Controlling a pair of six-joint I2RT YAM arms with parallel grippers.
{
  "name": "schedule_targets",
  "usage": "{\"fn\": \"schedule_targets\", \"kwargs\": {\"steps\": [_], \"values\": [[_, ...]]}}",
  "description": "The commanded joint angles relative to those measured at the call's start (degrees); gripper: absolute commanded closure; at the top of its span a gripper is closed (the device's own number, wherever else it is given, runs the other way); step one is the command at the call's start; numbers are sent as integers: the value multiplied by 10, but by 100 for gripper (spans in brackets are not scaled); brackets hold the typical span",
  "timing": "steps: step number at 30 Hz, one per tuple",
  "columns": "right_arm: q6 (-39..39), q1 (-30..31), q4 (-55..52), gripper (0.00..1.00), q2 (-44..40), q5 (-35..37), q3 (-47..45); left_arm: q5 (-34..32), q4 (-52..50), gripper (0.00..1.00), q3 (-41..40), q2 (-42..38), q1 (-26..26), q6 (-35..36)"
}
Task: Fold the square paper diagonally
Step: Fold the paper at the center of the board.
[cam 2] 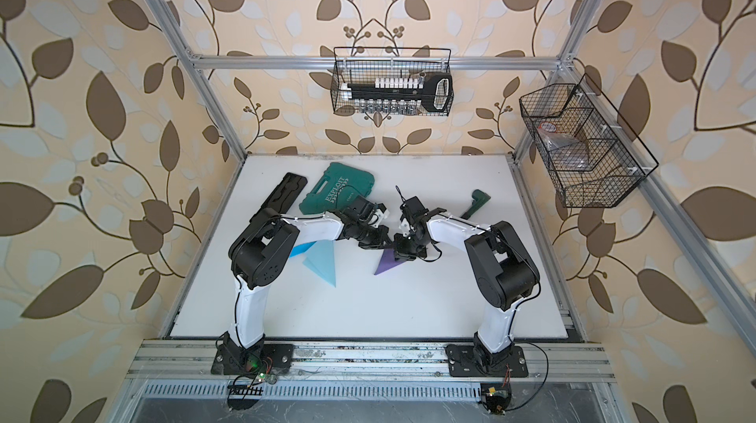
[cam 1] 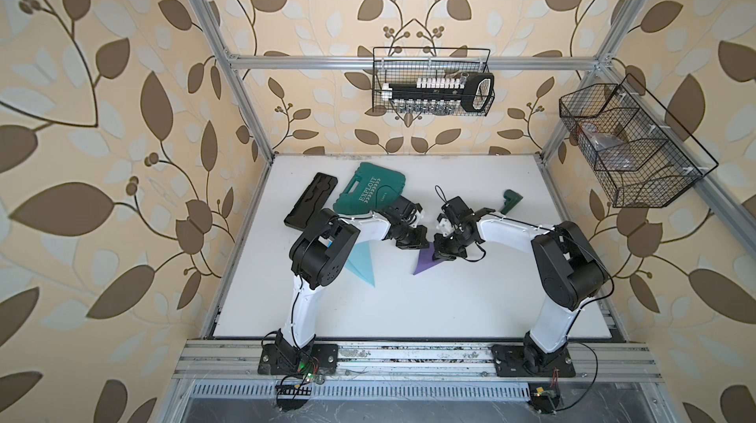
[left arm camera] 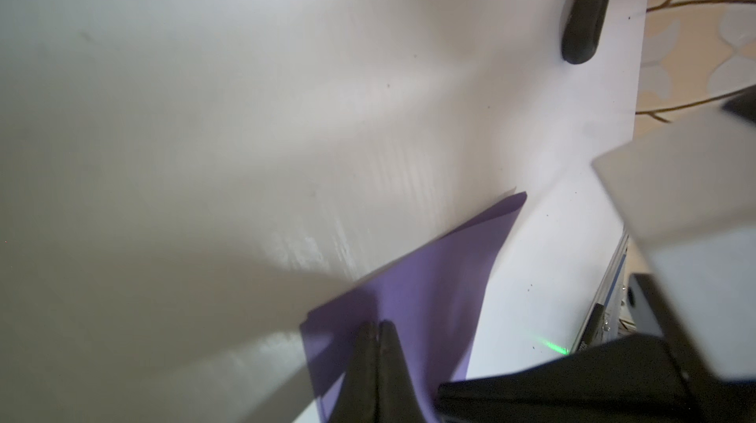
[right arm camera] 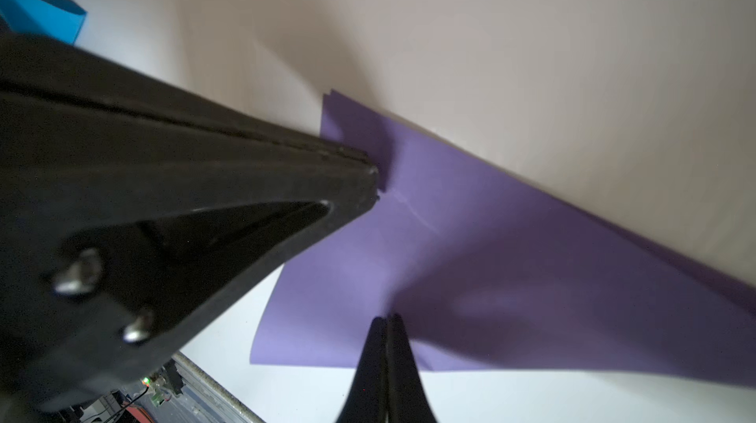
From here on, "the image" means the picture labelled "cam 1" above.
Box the purple square paper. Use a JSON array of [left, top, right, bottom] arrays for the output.
[[413, 245, 442, 275]]

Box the light blue square paper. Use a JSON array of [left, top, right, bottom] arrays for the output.
[[345, 242, 375, 287]]

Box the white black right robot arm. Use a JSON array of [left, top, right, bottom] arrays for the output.
[[432, 197, 610, 368]]

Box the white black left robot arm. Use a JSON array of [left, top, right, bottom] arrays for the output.
[[275, 196, 429, 360]]

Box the green plastic tool case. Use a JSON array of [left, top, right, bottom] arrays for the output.
[[333, 162, 406, 216]]

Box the black foam tool tray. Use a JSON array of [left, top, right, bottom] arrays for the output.
[[283, 172, 338, 231]]

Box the black socket set holder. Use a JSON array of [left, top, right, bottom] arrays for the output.
[[378, 72, 495, 116]]

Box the plastic bag in basket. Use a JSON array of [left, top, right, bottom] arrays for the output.
[[580, 131, 637, 172]]

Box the small circuit board right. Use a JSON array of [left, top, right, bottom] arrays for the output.
[[528, 384, 561, 415]]

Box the small circuit board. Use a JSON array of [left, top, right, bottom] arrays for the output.
[[275, 374, 318, 412], [528, 384, 561, 415]]

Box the small circuit board left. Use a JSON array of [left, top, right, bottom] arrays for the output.
[[275, 374, 318, 412]]

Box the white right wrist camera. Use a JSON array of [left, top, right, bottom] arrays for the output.
[[436, 213, 454, 236]]

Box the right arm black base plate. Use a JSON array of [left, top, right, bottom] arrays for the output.
[[490, 344, 577, 379]]

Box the black wire basket rear wall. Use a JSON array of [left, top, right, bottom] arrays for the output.
[[371, 46, 495, 117]]

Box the black wire basket wall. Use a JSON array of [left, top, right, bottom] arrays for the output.
[[559, 74, 706, 208], [371, 46, 495, 117]]

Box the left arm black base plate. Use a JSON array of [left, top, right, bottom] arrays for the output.
[[257, 341, 339, 376]]

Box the black wire basket right wall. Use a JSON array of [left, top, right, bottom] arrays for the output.
[[559, 74, 706, 208]]

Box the aluminium frame right side rail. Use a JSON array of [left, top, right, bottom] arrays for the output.
[[628, 87, 755, 256]]

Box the aluminium frame post right rear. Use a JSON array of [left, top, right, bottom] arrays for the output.
[[539, 0, 677, 162]]

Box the aluminium frame post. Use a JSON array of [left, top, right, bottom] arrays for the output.
[[188, 0, 275, 165], [539, 0, 677, 162]]

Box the aluminium frame rear crossbar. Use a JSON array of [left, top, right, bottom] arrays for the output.
[[229, 55, 600, 72]]

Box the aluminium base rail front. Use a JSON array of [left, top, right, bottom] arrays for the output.
[[174, 340, 663, 384]]

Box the aluminium frame post left rear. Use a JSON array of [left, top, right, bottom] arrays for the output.
[[188, 0, 275, 165]]

